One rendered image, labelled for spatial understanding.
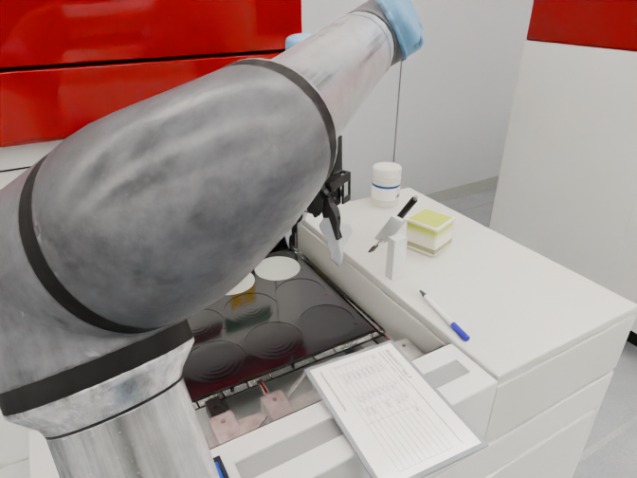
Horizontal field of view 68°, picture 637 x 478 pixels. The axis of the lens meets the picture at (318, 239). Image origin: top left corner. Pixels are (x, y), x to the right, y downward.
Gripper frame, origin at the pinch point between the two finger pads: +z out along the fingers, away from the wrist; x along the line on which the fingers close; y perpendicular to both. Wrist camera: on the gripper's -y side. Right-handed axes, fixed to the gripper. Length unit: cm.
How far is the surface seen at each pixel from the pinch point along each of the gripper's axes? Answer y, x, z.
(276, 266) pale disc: 9.5, 17.6, 13.6
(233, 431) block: -28.0, -7.1, 12.0
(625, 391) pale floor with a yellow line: 126, -59, 108
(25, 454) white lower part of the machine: -41, 51, 48
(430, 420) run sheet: -15.3, -30.1, 6.5
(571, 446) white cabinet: 22, -46, 40
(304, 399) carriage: -15.8, -10.0, 15.2
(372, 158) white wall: 201, 105, 64
